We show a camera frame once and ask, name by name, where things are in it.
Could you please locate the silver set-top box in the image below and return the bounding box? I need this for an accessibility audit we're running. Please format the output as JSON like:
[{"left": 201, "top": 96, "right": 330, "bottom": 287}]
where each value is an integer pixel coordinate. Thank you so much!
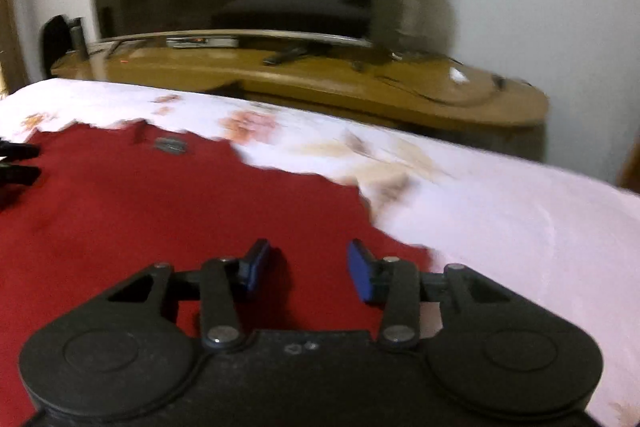
[{"left": 166, "top": 36, "right": 240, "bottom": 50}]

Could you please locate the brown wooden door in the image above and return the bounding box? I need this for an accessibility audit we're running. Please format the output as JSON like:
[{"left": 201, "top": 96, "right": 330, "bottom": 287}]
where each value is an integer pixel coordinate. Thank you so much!
[{"left": 619, "top": 147, "right": 640, "bottom": 194}]

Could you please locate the floral white bed sheet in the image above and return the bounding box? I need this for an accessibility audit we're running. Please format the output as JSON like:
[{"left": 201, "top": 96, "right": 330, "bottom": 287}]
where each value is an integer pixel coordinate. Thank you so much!
[{"left": 0, "top": 78, "right": 640, "bottom": 427}]

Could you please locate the black chair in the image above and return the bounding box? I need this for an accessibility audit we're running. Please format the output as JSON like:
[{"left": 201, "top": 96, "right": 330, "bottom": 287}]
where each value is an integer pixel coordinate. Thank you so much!
[{"left": 40, "top": 14, "right": 72, "bottom": 78}]

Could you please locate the black remote control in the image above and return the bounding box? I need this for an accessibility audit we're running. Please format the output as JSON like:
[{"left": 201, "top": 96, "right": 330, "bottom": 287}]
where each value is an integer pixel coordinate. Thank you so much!
[{"left": 262, "top": 47, "right": 309, "bottom": 66}]

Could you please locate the wooden television cabinet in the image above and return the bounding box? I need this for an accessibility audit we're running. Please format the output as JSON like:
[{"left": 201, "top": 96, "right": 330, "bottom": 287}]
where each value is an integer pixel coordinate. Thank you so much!
[{"left": 50, "top": 34, "right": 551, "bottom": 164}]

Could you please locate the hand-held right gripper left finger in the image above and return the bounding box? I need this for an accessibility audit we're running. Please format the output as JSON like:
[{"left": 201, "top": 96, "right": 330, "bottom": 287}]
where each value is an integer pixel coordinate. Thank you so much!
[{"left": 107, "top": 238, "right": 272, "bottom": 352}]

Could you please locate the wooden frame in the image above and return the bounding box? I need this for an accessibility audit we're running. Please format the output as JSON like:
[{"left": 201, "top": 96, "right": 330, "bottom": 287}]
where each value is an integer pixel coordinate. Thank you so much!
[{"left": 0, "top": 0, "right": 30, "bottom": 98}]

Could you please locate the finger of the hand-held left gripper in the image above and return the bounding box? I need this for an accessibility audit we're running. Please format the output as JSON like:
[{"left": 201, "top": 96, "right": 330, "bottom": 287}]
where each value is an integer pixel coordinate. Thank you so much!
[
  {"left": 0, "top": 166, "right": 43, "bottom": 188},
  {"left": 0, "top": 141, "right": 42, "bottom": 162}
]

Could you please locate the red embroidered knit sweater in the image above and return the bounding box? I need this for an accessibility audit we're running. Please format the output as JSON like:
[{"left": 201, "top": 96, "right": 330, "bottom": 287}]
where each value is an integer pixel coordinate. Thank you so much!
[{"left": 0, "top": 119, "right": 436, "bottom": 427}]

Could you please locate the clear glass vase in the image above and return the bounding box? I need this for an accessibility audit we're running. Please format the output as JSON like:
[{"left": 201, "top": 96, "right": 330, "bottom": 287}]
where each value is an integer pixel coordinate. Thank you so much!
[{"left": 396, "top": 0, "right": 441, "bottom": 50}]

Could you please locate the black cable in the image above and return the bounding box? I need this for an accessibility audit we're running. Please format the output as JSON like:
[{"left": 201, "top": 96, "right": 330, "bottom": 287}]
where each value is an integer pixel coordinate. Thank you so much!
[{"left": 375, "top": 52, "right": 532, "bottom": 102}]

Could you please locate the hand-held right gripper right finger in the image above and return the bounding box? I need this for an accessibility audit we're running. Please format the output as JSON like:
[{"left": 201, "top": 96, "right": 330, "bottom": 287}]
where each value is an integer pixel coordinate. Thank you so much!
[{"left": 348, "top": 239, "right": 512, "bottom": 352}]

